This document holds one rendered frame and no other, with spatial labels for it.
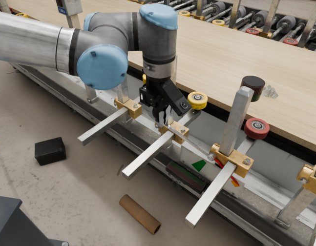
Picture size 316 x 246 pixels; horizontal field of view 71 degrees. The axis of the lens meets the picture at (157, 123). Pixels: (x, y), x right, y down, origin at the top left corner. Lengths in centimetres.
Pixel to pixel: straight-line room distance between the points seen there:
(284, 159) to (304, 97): 27
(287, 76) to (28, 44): 104
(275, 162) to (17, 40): 92
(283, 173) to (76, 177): 138
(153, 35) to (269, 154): 67
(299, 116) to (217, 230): 92
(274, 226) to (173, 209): 85
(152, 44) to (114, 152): 143
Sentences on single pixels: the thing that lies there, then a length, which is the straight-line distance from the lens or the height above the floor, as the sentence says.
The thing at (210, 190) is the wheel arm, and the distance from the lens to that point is 70.
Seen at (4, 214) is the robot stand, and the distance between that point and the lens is 111.
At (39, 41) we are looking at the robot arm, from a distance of 46.
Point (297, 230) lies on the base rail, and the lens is 92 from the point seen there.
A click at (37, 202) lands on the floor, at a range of 182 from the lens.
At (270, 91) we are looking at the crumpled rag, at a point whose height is 91.
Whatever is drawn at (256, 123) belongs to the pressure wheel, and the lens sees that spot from 86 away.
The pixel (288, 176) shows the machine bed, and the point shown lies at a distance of 105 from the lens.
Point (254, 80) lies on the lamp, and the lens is 67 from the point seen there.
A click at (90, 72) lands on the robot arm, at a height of 124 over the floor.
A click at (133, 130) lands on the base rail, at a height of 70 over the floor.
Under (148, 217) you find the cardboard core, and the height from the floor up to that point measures 8.
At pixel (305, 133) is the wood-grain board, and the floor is 90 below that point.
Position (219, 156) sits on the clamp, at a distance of 78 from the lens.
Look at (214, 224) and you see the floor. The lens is 161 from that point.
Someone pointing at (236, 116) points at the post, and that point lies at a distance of 66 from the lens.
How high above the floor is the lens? 146
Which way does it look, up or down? 44 degrees down
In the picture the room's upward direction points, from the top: straight up
